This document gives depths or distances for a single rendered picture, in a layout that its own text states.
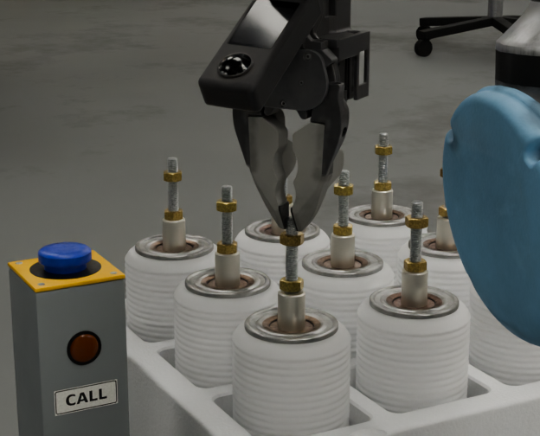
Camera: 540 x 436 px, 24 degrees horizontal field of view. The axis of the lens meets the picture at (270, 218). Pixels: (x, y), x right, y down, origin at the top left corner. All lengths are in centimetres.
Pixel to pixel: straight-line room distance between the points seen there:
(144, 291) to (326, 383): 26
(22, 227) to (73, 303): 126
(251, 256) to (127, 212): 104
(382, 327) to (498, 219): 50
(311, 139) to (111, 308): 20
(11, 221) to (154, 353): 112
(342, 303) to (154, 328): 19
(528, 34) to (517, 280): 10
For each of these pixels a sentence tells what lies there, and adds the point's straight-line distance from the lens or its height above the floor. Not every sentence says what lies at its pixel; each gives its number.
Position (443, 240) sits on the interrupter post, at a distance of 122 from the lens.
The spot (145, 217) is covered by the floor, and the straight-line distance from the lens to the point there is 223.
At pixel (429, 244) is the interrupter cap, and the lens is 124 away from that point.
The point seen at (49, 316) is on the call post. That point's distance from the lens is 94.
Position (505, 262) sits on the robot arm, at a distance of 55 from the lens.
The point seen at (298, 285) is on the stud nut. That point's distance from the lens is 100.
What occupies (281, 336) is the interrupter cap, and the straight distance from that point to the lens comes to 99.
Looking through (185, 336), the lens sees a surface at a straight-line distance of 110.
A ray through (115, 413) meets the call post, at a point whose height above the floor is 20.
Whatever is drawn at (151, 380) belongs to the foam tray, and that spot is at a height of 18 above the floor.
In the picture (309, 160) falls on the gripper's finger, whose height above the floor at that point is 39.
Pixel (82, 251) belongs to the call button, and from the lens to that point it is 96.
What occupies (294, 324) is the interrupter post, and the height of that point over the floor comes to 26.
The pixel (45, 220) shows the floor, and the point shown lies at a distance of 224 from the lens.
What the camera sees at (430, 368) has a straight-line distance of 105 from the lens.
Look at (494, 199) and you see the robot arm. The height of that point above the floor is 47.
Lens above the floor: 62
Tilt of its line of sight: 16 degrees down
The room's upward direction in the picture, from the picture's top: straight up
